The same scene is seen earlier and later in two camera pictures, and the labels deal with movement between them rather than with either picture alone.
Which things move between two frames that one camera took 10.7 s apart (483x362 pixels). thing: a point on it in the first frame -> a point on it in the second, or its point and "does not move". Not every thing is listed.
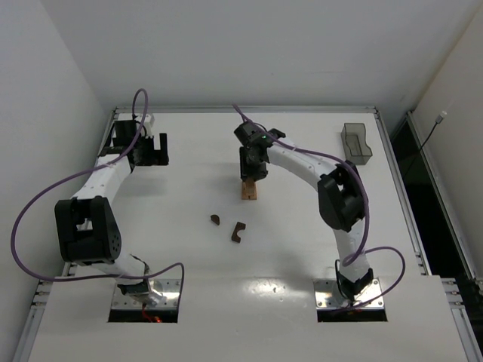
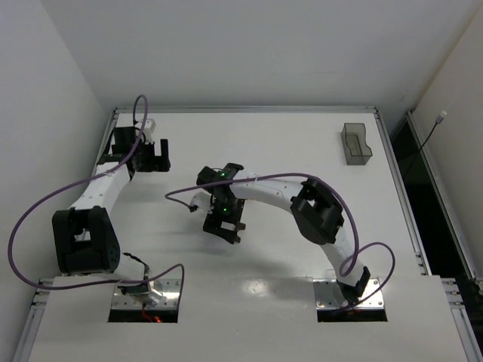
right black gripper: (253, 174) -> (223, 227)
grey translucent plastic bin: (353, 138) does not move
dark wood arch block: (239, 226) does not move
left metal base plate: (170, 288) does not move
